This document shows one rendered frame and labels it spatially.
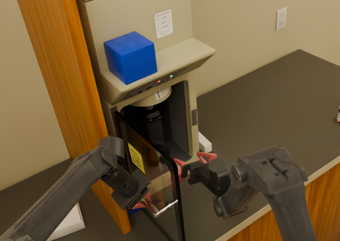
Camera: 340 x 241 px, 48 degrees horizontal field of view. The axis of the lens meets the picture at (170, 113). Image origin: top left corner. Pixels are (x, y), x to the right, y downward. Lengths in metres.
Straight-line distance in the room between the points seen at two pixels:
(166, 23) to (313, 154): 0.84
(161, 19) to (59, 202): 0.61
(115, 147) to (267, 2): 1.33
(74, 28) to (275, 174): 0.54
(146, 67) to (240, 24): 1.04
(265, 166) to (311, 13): 1.77
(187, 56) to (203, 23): 0.73
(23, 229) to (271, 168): 0.43
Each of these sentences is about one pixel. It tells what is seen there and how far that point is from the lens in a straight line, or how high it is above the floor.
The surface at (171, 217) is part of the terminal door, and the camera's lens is 1.13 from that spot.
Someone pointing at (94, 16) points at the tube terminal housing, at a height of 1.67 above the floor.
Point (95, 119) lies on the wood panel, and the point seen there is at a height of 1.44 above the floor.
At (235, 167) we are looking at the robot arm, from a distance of 0.74.
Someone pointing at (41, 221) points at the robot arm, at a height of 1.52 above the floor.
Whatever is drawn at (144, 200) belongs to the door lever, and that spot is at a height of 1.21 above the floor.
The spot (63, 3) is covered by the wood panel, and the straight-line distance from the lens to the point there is 0.88.
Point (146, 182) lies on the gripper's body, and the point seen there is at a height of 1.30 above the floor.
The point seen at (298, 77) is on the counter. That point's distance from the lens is 2.10.
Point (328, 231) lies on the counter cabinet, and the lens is 2.19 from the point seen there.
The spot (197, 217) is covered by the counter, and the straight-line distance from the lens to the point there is 1.39.
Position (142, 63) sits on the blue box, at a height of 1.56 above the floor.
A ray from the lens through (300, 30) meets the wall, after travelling 2.38.
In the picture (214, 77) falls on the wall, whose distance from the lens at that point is 2.00.
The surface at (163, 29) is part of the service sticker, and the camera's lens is 1.14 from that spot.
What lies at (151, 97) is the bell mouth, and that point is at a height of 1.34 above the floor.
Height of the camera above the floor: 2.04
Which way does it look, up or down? 37 degrees down
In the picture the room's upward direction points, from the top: 6 degrees counter-clockwise
